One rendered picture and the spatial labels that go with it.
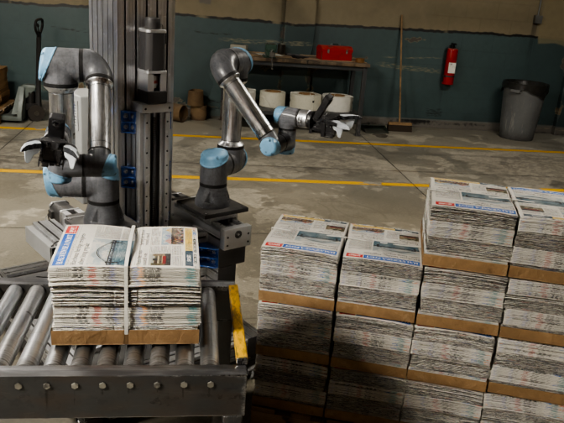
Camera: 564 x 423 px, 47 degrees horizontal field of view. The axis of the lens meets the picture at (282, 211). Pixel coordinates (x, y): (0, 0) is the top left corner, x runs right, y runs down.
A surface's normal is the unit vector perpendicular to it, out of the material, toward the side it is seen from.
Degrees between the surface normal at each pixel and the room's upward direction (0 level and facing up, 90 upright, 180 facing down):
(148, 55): 90
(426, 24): 90
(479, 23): 90
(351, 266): 90
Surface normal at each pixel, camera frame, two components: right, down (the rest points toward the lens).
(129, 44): 0.63, 0.29
